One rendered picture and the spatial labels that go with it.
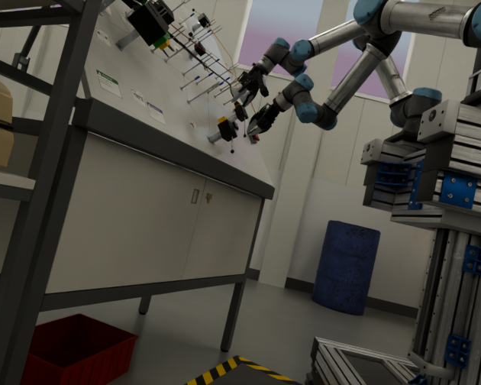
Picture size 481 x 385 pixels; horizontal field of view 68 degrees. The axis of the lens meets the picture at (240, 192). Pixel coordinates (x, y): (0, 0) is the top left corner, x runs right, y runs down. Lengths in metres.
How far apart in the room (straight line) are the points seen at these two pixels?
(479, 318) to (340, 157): 3.23
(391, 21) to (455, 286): 0.88
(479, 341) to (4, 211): 1.40
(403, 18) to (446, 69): 3.83
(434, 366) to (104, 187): 1.15
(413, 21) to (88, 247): 1.15
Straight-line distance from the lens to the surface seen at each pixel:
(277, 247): 4.11
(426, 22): 1.29
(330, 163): 4.34
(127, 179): 1.04
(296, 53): 1.58
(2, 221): 1.06
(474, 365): 1.41
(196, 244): 1.39
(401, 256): 4.58
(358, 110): 4.56
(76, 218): 0.96
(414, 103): 1.71
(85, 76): 0.94
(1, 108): 0.85
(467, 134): 1.12
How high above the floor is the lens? 0.69
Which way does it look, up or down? 3 degrees up
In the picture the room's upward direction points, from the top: 13 degrees clockwise
